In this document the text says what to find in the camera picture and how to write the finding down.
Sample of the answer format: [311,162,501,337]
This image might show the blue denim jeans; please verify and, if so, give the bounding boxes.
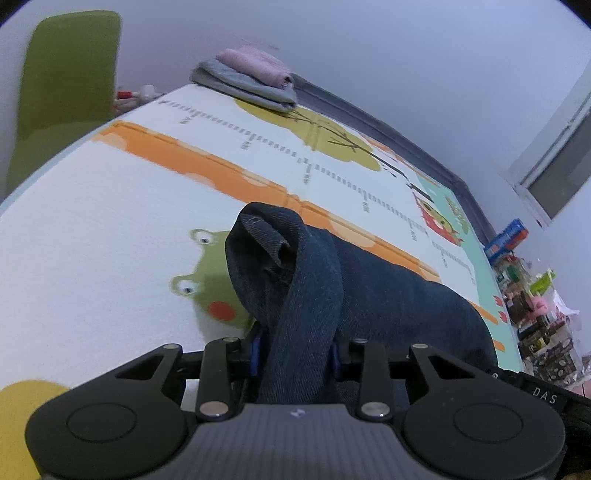
[225,202,499,404]

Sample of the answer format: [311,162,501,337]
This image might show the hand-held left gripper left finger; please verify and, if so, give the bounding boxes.
[115,330,264,422]

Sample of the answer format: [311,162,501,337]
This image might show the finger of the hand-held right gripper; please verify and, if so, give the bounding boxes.
[487,368,525,387]

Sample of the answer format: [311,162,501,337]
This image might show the folded pink garment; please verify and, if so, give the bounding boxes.
[216,45,294,89]

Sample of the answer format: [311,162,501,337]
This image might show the red white toy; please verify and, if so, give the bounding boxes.
[113,84,164,109]

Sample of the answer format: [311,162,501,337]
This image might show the window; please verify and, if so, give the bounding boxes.
[503,60,591,229]

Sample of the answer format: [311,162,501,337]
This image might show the blue printed box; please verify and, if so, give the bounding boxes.
[484,218,529,264]

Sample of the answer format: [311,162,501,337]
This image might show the green chair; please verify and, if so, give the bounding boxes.
[0,10,122,201]

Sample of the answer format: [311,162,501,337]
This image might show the printed play mat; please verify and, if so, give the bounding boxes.
[0,85,529,480]

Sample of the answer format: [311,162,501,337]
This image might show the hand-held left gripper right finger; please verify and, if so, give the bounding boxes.
[330,338,478,422]

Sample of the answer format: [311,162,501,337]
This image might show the folded grey garment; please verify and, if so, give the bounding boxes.
[190,58,298,113]

